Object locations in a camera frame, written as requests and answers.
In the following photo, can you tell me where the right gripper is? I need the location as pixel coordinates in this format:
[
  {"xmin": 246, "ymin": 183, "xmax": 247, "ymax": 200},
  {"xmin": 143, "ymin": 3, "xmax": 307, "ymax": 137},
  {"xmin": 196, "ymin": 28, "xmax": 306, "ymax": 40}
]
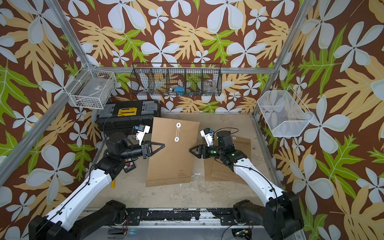
[{"xmin": 189, "ymin": 143, "xmax": 226, "ymax": 159}]

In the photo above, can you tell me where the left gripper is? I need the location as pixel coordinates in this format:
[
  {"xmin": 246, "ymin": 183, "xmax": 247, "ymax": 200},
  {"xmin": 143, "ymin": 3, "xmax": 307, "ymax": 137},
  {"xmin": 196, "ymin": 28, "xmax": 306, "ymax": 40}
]
[{"xmin": 119, "ymin": 140, "xmax": 164, "ymax": 162}]

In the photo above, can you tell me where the brown kraft file bag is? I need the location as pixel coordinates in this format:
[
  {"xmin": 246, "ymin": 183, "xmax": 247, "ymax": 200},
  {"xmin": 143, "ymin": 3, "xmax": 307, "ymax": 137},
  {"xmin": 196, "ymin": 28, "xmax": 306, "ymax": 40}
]
[{"xmin": 146, "ymin": 118, "xmax": 200, "ymax": 187}]

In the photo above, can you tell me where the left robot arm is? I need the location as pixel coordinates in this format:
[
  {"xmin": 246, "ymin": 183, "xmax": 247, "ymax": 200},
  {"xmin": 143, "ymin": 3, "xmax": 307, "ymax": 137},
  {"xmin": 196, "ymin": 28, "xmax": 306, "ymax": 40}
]
[{"xmin": 28, "ymin": 132, "xmax": 165, "ymax": 240}]

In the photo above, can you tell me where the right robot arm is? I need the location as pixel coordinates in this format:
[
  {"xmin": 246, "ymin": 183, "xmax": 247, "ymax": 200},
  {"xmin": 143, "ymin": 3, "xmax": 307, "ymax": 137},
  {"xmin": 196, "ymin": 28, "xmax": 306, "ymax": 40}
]
[{"xmin": 189, "ymin": 128, "xmax": 305, "ymax": 240}]

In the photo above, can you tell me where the black toolbox yellow latch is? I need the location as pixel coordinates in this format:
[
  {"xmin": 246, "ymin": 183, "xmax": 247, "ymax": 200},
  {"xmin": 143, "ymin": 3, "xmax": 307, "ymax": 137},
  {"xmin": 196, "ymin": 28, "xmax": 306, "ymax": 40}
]
[{"xmin": 95, "ymin": 100, "xmax": 161, "ymax": 136}]

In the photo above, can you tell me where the blue object in basket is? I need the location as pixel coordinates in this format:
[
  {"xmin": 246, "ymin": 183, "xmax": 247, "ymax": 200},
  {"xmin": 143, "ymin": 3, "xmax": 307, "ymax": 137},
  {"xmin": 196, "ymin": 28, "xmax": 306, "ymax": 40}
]
[{"xmin": 174, "ymin": 87, "xmax": 185, "ymax": 96}]

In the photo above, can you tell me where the white mesh basket right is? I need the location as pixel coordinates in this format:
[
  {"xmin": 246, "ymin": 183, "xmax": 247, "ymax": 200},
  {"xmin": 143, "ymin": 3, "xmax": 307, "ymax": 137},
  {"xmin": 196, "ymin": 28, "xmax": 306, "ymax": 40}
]
[{"xmin": 258, "ymin": 88, "xmax": 314, "ymax": 138}]

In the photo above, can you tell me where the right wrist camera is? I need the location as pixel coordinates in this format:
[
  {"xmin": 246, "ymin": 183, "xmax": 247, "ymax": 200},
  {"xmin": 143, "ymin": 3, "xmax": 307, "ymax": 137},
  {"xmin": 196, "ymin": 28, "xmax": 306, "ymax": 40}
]
[{"xmin": 200, "ymin": 128, "xmax": 214, "ymax": 147}]

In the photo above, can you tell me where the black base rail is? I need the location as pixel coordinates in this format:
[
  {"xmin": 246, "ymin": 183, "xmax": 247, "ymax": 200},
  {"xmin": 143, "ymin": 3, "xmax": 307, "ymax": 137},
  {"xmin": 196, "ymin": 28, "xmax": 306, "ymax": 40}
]
[{"xmin": 123, "ymin": 208, "xmax": 249, "ymax": 226}]

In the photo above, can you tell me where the black wire basket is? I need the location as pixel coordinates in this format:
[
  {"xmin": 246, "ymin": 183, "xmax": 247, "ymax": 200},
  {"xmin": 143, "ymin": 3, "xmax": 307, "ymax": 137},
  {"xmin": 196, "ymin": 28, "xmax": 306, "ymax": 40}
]
[{"xmin": 130, "ymin": 63, "xmax": 223, "ymax": 97}]

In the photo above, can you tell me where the white wire basket left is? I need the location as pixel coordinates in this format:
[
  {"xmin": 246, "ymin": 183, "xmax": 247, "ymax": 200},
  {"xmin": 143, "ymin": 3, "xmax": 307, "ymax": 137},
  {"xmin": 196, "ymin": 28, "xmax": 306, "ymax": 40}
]
[{"xmin": 65, "ymin": 64, "xmax": 117, "ymax": 110}]

